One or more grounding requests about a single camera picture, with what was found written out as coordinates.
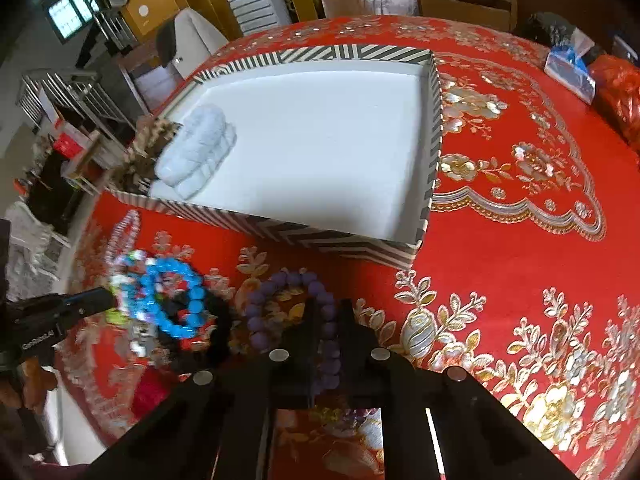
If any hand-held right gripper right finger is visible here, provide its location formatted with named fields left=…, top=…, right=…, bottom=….
left=340, top=299, right=581, bottom=480

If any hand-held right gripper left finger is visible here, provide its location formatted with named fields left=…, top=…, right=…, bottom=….
left=75, top=298, right=321, bottom=480

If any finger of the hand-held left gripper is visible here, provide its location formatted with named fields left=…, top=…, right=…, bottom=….
left=59, top=287, right=119, bottom=320

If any pastel flower bead bracelet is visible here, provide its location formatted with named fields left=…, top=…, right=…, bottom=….
left=106, top=252, right=162, bottom=322

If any purple bead bracelet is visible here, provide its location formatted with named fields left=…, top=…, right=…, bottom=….
left=245, top=269, right=343, bottom=393

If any clear crystal bracelet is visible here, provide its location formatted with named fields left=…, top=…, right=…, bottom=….
left=102, top=210, right=142, bottom=267

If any multicolour bead bracelet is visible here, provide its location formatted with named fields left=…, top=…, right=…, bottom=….
left=302, top=406, right=383, bottom=428

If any black hair tie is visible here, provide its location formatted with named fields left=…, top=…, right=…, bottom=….
left=160, top=294, right=236, bottom=377

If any red velvet scrunchie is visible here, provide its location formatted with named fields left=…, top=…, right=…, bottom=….
left=127, top=367, right=182, bottom=415

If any blue bead bracelet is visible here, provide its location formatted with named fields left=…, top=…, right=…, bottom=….
left=140, top=257, right=208, bottom=339

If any fluffy light blue scrunchie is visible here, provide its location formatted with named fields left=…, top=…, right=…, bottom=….
left=152, top=105, right=238, bottom=200

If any striped cardboard tray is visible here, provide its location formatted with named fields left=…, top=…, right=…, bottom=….
left=102, top=46, right=443, bottom=272

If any person's left hand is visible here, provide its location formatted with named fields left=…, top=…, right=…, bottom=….
left=0, top=360, right=58, bottom=415

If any red floral tablecloth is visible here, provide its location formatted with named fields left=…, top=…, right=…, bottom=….
left=54, top=15, right=640, bottom=480

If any metal rack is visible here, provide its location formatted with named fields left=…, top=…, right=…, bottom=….
left=16, top=69, right=132, bottom=163

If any brown seat wooden chair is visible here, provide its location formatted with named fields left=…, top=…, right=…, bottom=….
left=116, top=40, right=182, bottom=112

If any white chair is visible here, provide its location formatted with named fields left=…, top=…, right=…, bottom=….
left=156, top=7, right=230, bottom=69

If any dark framed window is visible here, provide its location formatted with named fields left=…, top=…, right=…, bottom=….
left=41, top=0, right=102, bottom=42

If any blue tissue packet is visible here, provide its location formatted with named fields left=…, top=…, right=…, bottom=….
left=544, top=30, right=597, bottom=104

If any orange plastic bag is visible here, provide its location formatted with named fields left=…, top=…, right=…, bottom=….
left=589, top=54, right=640, bottom=153

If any black plastic bag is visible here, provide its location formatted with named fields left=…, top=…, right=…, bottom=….
left=519, top=11, right=607, bottom=67

